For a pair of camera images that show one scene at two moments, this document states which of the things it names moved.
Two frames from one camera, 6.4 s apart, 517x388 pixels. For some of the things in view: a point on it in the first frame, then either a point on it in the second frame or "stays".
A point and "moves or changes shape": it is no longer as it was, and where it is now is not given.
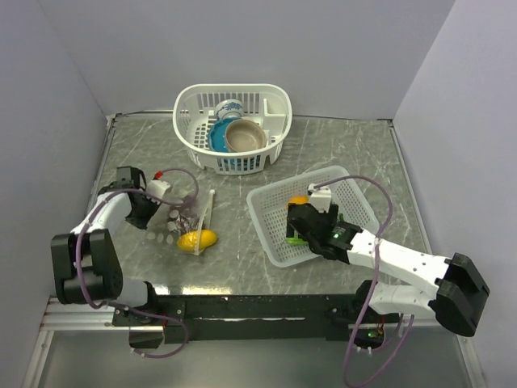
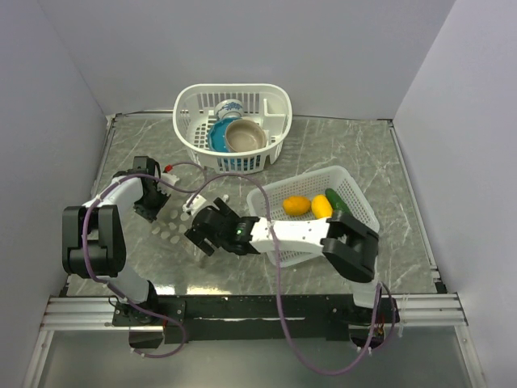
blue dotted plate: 217,134 stays
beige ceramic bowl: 244,135 stays
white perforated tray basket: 269,203 stays
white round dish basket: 195,110 stays
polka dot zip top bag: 188,225 moves or changes shape
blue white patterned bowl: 228,108 stays
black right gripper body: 332,215 -> 226,209
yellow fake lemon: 196,240 moves or changes shape
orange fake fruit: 299,199 stays
